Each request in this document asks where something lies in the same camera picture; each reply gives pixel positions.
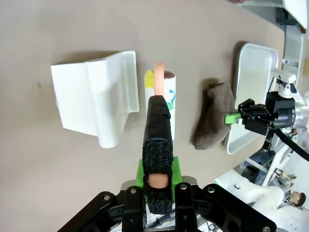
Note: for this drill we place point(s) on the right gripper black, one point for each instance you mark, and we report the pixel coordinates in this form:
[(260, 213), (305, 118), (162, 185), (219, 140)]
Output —
[(280, 111)]

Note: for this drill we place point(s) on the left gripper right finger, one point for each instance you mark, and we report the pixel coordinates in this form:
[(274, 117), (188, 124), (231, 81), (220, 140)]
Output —
[(188, 207)]

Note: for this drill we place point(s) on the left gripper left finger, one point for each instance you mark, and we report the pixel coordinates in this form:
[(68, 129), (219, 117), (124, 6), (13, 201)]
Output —
[(130, 210)]

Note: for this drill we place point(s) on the brown cloth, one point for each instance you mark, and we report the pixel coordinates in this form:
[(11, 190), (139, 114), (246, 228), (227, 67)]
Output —
[(213, 116)]

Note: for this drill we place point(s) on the green paper scrap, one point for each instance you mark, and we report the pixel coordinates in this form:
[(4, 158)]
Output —
[(172, 104)]

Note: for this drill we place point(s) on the yellow paper scrap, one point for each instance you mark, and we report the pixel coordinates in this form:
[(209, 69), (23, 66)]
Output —
[(149, 81)]

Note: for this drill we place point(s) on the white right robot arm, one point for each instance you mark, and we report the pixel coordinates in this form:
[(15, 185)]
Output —
[(301, 111)]

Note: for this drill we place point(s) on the silver metal tray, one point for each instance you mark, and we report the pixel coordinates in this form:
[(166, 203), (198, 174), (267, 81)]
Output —
[(253, 72)]

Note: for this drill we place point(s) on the dark-haired seated bystander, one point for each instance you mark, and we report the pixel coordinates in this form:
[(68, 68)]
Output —
[(298, 199)]

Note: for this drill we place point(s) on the white side table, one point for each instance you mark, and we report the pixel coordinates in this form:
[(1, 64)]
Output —
[(297, 12)]

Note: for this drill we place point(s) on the white lint roller stand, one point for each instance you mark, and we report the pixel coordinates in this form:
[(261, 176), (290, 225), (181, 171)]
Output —
[(96, 96)]

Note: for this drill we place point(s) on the right wrist camera housing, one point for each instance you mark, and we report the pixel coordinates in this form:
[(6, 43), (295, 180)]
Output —
[(286, 82)]

